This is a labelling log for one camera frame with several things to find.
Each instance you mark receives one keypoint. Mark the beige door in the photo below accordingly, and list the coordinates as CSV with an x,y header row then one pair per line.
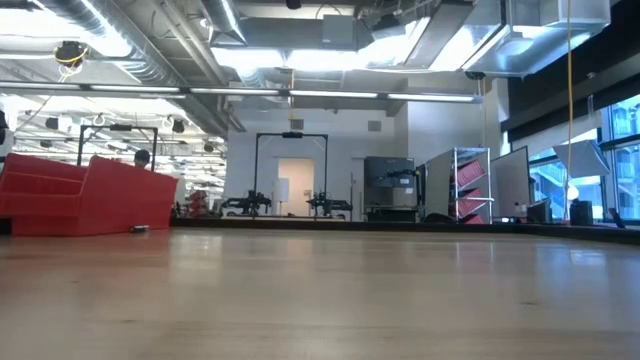
x,y
296,185

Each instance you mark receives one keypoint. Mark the large silver air duct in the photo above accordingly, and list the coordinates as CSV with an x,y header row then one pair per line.
x,y
540,35

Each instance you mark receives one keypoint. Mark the grey ceiling duct box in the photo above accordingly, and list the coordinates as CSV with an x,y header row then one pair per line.
x,y
345,32

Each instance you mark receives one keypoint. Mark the black gantry frame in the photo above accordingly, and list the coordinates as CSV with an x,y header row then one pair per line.
x,y
117,127
292,134

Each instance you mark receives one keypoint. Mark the silver and black battery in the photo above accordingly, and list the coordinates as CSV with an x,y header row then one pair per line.
x,y
139,229

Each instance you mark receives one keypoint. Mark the red plastic bin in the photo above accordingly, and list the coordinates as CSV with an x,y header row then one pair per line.
x,y
100,210

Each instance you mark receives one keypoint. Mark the silver ventilation duct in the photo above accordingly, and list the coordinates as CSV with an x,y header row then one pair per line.
x,y
150,70

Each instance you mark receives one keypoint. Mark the person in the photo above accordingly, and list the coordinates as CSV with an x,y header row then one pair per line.
x,y
142,157

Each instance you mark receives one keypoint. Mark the black background robot arm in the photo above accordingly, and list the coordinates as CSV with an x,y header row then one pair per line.
x,y
327,205
247,204

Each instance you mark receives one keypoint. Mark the white round lamp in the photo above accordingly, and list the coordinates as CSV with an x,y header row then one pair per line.
x,y
573,193

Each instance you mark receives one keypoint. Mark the grey whiteboard panel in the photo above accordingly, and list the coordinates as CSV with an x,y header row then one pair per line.
x,y
510,185

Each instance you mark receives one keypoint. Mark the black box speaker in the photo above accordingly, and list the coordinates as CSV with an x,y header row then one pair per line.
x,y
581,212

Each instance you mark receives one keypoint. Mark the white panel sign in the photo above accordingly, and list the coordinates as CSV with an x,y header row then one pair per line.
x,y
281,190

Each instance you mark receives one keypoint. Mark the black desktop device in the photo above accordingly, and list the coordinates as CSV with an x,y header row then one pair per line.
x,y
540,212

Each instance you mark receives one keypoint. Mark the bright ceiling light panel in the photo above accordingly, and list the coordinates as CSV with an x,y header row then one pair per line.
x,y
280,59

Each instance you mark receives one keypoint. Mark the pink storage bin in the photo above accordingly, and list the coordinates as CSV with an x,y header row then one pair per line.
x,y
473,219
471,202
471,172

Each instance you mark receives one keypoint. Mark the silver metal shelf rack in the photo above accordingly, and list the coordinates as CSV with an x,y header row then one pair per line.
x,y
455,185

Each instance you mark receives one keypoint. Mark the wall vent grille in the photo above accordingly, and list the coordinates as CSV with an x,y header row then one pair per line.
x,y
374,126
297,124

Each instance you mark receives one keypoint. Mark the ceiling strip light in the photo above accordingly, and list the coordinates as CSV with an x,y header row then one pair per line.
x,y
135,88
430,97

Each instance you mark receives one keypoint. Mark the white hanging shade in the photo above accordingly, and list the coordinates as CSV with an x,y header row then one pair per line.
x,y
585,159

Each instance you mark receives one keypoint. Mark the blue tinted window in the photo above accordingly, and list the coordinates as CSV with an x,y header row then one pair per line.
x,y
625,165

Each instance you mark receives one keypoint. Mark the dark grey cabinet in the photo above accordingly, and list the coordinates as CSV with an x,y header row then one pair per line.
x,y
390,190

